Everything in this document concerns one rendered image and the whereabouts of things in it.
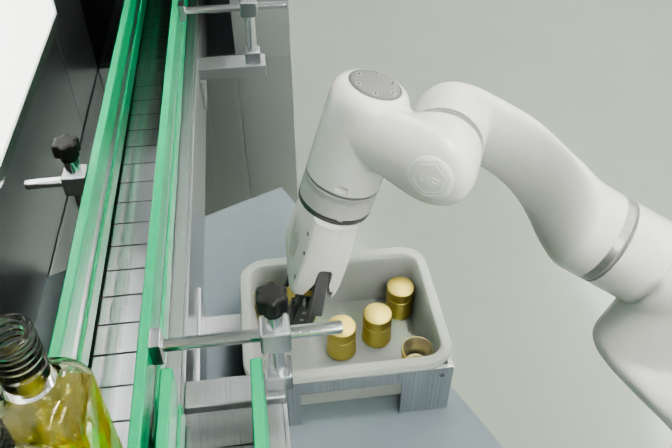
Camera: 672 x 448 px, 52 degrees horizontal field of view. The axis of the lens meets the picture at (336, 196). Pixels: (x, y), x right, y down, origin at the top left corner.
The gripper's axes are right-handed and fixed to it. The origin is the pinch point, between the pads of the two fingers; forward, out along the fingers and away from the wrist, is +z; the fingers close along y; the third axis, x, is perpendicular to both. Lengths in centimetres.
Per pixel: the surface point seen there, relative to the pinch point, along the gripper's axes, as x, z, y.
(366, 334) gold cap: 8.7, 3.4, 1.6
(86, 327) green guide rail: -22.1, -0.5, 7.1
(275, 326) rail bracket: -6.0, -11.8, 14.2
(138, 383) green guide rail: -16.6, -7.8, 18.0
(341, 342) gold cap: 5.2, 2.7, 3.7
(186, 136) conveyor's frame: -14.3, 0.1, -27.6
